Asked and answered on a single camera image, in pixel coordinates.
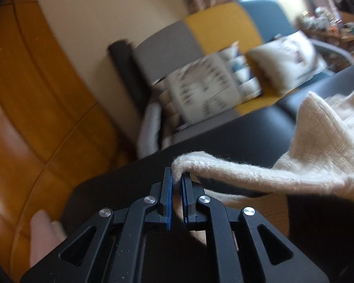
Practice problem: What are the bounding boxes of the row of glass jars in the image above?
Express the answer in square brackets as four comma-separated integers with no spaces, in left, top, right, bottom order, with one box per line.
[301,6,343,31]

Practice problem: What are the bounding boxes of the pale pink cloth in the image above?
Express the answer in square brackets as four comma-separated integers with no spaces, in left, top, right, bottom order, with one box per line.
[29,209,68,269]

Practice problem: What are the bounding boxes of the white knit sweater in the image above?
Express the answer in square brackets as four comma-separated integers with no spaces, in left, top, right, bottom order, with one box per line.
[171,88,354,244]

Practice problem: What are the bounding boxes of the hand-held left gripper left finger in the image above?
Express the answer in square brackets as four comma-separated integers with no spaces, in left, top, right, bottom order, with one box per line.
[20,166,174,283]

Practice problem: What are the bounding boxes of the grey yellow blue sofa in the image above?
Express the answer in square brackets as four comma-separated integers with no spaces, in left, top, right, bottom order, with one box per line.
[133,0,354,160]

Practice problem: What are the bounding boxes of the black rolled mat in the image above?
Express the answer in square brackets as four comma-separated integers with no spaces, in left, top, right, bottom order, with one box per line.
[109,39,154,115]

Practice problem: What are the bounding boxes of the deer print pillow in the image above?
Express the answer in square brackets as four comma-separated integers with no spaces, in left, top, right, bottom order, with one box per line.
[246,29,328,96]

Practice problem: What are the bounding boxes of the cluttered wooden desk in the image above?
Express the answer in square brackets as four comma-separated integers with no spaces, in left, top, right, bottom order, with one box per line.
[296,6,354,54]

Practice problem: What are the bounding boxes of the orange wooden wardrobe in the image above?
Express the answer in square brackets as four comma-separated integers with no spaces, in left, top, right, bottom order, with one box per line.
[0,0,136,280]

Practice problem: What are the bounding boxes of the tiger print pillow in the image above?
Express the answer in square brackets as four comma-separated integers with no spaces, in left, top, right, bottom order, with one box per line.
[152,41,263,126]

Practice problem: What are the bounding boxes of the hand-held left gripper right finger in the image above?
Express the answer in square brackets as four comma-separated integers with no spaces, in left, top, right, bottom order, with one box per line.
[181,173,331,283]

